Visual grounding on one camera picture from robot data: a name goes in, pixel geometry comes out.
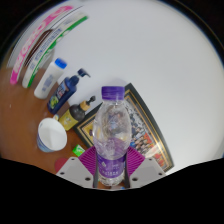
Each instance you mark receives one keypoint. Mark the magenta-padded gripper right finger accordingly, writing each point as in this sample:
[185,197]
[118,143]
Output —
[148,169]

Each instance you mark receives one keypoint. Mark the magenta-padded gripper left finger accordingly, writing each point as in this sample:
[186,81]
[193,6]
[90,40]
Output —
[74,170]

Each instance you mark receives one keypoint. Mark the clear purple-capped water bottle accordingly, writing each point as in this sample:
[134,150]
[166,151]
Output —
[112,133]

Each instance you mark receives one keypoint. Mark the small green box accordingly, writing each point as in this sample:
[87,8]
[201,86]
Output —
[78,150]

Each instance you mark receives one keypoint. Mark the framed group picture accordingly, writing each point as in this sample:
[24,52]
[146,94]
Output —
[146,130]

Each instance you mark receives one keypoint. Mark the blue patterned paper cup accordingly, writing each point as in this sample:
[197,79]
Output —
[51,136]

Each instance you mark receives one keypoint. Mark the brown pump bottle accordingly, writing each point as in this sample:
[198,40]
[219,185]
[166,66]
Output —
[71,116]

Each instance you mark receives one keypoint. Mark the dark blue pump bottle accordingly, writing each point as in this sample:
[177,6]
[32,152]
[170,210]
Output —
[61,93]

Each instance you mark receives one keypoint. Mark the white bottle with blue cap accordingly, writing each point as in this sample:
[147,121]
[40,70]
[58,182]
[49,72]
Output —
[48,81]

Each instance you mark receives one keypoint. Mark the white tall tube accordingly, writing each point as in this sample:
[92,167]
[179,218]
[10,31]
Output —
[50,46]

